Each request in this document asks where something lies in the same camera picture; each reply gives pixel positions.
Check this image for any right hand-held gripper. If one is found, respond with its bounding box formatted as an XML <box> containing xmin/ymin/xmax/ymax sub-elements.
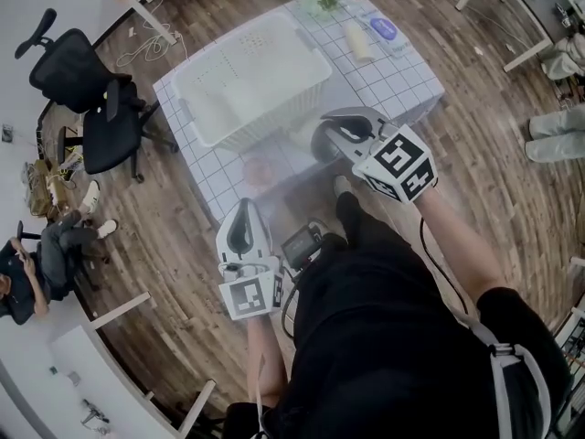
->
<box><xmin>319</xmin><ymin>106</ymin><xmax>439</xmax><ymax>207</ymax></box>

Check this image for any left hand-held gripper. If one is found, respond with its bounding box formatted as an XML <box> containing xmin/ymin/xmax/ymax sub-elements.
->
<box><xmin>215</xmin><ymin>198</ymin><xmax>287</xmax><ymax>323</ymax></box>

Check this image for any white plastic basket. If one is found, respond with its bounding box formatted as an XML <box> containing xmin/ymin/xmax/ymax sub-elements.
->
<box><xmin>171</xmin><ymin>10</ymin><xmax>334</xmax><ymax>153</ymax></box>

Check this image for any person's left forearm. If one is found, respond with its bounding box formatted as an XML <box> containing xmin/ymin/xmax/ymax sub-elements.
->
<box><xmin>246</xmin><ymin>316</ymin><xmax>289</xmax><ymax>402</ymax></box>

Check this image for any person's right forearm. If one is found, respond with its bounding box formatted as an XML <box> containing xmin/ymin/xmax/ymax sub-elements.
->
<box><xmin>413</xmin><ymin>185</ymin><xmax>508</xmax><ymax>305</ymax></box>

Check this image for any black waist device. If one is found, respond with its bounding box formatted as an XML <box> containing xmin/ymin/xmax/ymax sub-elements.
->
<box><xmin>280</xmin><ymin>225</ymin><xmax>324</xmax><ymax>272</ymax></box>

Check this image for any cream cylinder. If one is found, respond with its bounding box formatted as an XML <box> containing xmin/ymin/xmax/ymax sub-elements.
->
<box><xmin>343</xmin><ymin>19</ymin><xmax>374</xmax><ymax>63</ymax></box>

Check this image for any white wipes packet purple label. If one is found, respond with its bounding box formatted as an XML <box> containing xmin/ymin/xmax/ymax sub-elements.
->
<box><xmin>360</xmin><ymin>9</ymin><xmax>410</xmax><ymax>59</ymax></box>

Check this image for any person's black clothing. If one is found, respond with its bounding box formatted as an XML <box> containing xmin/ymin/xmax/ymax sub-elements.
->
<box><xmin>223</xmin><ymin>192</ymin><xmax>572</xmax><ymax>439</ymax></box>

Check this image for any black office chair with headrest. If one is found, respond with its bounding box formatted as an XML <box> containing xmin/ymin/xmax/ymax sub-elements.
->
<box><xmin>14</xmin><ymin>7</ymin><xmax>179</xmax><ymax>183</ymax></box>

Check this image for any glass-top desk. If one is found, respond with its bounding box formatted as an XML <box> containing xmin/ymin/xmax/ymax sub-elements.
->
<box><xmin>455</xmin><ymin>0</ymin><xmax>585</xmax><ymax>73</ymax></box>

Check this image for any small metal tool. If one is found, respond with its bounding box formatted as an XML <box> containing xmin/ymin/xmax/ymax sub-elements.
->
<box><xmin>80</xmin><ymin>398</ymin><xmax>111</xmax><ymax>424</ymax></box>

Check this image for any white metal rack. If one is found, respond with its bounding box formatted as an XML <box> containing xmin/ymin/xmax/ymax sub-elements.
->
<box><xmin>552</xmin><ymin>306</ymin><xmax>585</xmax><ymax>439</ymax></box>

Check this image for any black cable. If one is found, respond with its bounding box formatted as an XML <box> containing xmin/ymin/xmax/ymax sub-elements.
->
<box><xmin>419</xmin><ymin>217</ymin><xmax>470</xmax><ymax>315</ymax></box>
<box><xmin>281</xmin><ymin>267</ymin><xmax>303</xmax><ymax>337</ymax></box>

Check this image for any white floor cable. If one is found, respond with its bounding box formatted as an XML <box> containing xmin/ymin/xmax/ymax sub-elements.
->
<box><xmin>116</xmin><ymin>0</ymin><xmax>188</xmax><ymax>68</ymax></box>

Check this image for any grey shoulder strap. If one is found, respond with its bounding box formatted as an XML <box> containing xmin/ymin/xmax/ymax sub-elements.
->
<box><xmin>456</xmin><ymin>308</ymin><xmax>554</xmax><ymax>439</ymax></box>

